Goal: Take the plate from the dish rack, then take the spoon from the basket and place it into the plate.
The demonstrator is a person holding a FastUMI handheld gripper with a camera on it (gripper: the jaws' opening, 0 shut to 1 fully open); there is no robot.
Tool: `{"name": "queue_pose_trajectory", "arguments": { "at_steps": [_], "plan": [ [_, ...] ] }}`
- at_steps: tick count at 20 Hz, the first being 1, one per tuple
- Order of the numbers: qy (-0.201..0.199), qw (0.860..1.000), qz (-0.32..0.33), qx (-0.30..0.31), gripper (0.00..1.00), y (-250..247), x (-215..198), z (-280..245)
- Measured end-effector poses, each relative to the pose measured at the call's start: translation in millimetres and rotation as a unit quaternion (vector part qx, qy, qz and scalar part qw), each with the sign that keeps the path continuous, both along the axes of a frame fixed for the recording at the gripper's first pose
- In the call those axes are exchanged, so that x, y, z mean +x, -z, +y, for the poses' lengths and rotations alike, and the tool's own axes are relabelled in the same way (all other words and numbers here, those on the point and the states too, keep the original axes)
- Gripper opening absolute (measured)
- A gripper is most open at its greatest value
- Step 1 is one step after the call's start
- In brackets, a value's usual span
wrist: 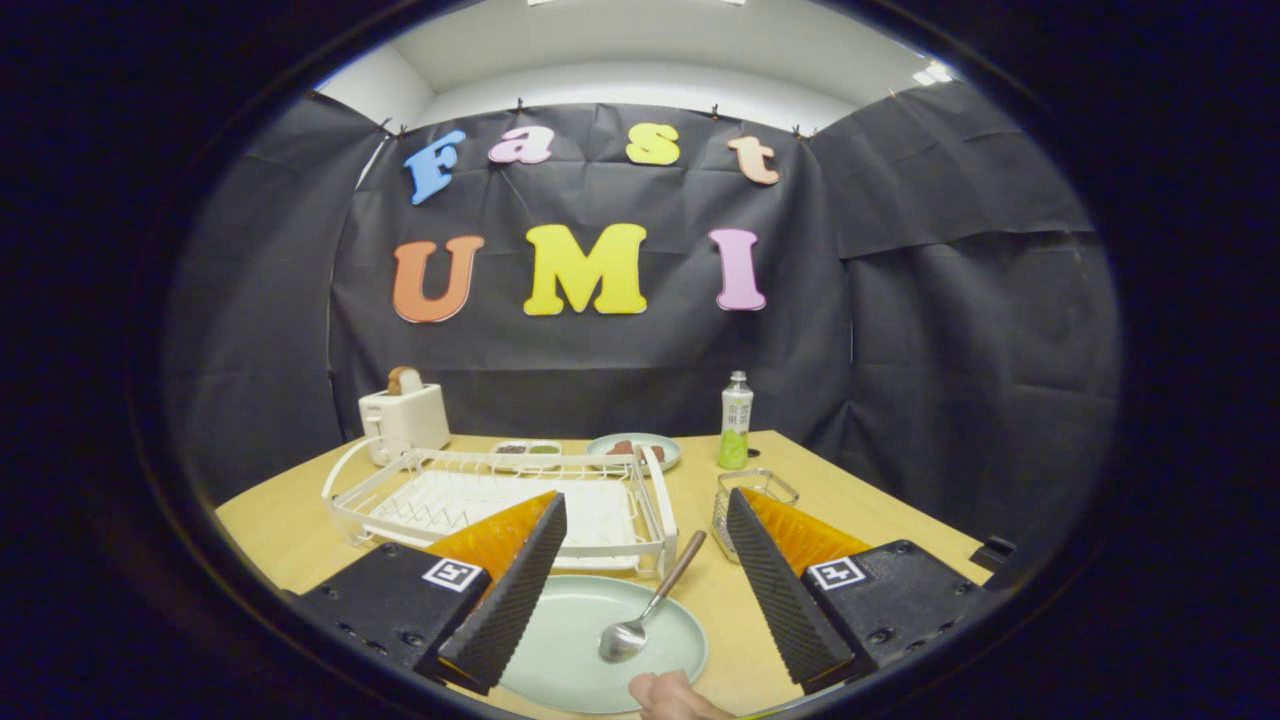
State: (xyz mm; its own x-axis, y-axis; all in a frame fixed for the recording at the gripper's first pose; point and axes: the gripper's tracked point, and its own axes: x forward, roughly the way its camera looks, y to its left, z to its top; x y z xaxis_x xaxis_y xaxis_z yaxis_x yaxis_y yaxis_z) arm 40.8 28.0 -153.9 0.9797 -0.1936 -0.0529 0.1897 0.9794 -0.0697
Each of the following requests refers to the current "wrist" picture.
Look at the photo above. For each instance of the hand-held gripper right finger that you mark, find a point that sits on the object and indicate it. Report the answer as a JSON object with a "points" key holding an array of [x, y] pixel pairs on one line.
{"points": [[780, 590]]}

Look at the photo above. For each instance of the green drink bottle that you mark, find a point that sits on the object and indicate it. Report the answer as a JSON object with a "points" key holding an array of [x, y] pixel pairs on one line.
{"points": [[736, 420]]}

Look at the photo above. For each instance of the black backdrop cloth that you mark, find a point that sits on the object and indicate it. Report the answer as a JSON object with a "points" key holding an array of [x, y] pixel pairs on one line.
{"points": [[620, 360]]}

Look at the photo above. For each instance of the black rectangular object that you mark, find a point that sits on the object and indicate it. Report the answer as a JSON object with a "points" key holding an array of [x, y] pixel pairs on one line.
{"points": [[993, 553]]}

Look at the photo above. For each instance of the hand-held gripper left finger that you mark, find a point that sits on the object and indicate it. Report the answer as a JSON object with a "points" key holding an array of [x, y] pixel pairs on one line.
{"points": [[510, 590]]}

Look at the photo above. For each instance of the small light blue plate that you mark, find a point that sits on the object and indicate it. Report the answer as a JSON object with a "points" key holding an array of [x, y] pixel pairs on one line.
{"points": [[665, 462]]}

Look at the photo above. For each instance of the small ceiling light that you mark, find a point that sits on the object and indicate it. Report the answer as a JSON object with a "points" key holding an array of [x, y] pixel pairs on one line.
{"points": [[932, 74]]}

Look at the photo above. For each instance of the brown bread slice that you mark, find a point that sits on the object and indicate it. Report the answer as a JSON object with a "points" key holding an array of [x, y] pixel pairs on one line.
{"points": [[404, 380]]}

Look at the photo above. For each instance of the white dish rack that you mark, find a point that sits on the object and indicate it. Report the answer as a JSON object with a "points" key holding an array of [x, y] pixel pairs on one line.
{"points": [[450, 495]]}

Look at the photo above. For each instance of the white two-part sauce dish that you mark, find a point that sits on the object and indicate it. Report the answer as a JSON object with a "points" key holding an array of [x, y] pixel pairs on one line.
{"points": [[526, 452]]}

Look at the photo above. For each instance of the white toaster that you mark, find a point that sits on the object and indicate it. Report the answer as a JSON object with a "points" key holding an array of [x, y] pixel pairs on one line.
{"points": [[405, 425]]}

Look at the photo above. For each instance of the light green plate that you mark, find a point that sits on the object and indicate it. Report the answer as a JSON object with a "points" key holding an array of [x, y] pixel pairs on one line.
{"points": [[570, 650]]}

